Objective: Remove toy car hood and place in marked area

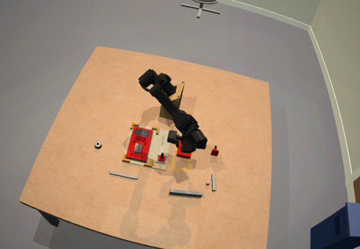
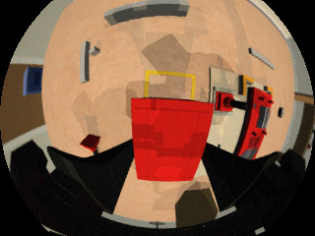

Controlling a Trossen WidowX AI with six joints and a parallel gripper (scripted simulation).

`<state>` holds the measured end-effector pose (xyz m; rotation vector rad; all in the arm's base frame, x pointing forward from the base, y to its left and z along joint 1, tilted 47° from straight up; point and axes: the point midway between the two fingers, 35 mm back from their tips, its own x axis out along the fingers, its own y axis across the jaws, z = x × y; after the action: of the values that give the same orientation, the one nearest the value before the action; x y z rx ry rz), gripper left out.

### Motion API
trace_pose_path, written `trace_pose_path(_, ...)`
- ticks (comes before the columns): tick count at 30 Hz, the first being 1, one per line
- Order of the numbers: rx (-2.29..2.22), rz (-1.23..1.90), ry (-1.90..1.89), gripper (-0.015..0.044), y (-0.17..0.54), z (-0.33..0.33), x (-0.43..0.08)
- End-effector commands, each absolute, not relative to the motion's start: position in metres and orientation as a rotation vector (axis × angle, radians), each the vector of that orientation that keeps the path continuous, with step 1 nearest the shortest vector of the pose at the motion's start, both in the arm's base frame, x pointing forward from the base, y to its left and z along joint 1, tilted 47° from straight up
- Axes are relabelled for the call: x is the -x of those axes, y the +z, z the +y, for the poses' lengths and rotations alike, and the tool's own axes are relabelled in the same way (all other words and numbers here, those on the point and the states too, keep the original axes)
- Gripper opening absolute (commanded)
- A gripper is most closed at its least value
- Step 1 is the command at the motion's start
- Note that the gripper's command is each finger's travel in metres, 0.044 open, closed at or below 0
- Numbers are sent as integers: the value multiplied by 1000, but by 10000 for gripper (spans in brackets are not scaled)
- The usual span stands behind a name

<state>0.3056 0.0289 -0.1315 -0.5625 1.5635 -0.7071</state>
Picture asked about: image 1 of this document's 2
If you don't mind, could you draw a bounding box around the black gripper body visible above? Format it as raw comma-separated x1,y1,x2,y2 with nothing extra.
167,130,206,150

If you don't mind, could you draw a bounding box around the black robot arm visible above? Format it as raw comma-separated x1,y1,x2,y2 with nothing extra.
138,69,208,153

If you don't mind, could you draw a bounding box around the black toy tyre with white hub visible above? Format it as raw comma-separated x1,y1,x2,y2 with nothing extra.
94,141,102,149

